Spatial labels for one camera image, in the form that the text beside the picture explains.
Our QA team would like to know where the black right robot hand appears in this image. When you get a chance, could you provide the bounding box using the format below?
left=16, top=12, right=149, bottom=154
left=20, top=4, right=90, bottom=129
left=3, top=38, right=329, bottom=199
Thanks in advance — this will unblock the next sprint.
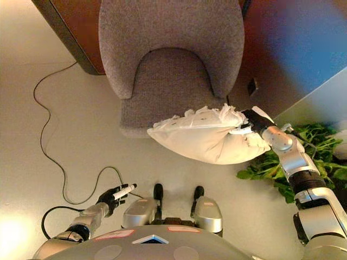
left=240, top=106, right=277, bottom=137

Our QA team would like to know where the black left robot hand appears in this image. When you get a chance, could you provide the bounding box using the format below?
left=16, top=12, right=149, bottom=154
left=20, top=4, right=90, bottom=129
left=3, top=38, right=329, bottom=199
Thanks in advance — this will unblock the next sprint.
left=96, top=183, right=138, bottom=218

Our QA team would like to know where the white fringed pillow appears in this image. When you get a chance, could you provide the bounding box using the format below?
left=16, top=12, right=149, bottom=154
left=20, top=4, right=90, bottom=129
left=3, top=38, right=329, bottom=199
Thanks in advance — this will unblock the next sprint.
left=146, top=102, right=272, bottom=165

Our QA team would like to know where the silver left robot leg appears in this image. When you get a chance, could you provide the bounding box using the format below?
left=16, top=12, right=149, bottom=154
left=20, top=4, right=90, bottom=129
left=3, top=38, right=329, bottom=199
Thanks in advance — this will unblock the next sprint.
left=121, top=183, right=164, bottom=229

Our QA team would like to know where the silver robot leg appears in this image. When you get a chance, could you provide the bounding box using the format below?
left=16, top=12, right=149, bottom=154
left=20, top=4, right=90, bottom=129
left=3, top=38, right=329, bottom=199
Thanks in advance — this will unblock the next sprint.
left=121, top=183, right=164, bottom=229
left=190, top=185, right=224, bottom=238

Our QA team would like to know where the green leafy plant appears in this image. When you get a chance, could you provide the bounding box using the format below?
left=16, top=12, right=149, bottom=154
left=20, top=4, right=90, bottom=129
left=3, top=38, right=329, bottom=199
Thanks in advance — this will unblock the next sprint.
left=236, top=123, right=347, bottom=204

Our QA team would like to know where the grey cabinet panel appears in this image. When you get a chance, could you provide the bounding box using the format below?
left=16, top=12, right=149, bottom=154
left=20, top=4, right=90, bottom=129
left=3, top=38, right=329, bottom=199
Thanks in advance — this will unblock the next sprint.
left=271, top=66, right=347, bottom=128

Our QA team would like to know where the grey robot torso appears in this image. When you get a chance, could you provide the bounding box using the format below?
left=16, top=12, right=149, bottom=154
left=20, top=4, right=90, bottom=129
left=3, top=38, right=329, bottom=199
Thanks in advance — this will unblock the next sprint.
left=48, top=224, right=262, bottom=260

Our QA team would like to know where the grey fabric armchair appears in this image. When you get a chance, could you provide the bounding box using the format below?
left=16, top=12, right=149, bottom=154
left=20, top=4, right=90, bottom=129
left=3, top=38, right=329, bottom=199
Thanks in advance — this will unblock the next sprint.
left=98, top=0, right=246, bottom=139

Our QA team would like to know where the silver right robot leg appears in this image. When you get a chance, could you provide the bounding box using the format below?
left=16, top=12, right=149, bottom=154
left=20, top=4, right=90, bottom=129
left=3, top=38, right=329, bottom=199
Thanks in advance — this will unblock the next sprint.
left=190, top=185, right=224, bottom=238

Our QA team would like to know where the dark-edged wooden partition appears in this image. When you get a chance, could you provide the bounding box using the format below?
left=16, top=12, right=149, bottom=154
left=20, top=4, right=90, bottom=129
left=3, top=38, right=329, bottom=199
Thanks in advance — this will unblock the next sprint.
left=31, top=0, right=106, bottom=76

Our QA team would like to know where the thick black wrist cable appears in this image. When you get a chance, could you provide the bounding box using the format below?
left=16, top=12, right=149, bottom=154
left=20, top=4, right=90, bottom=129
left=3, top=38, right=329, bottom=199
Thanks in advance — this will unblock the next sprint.
left=41, top=206, right=82, bottom=240

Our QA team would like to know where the thin black floor cable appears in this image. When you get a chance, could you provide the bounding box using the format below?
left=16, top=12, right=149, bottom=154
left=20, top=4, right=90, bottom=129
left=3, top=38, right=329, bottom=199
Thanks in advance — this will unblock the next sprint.
left=33, top=61, right=145, bottom=205

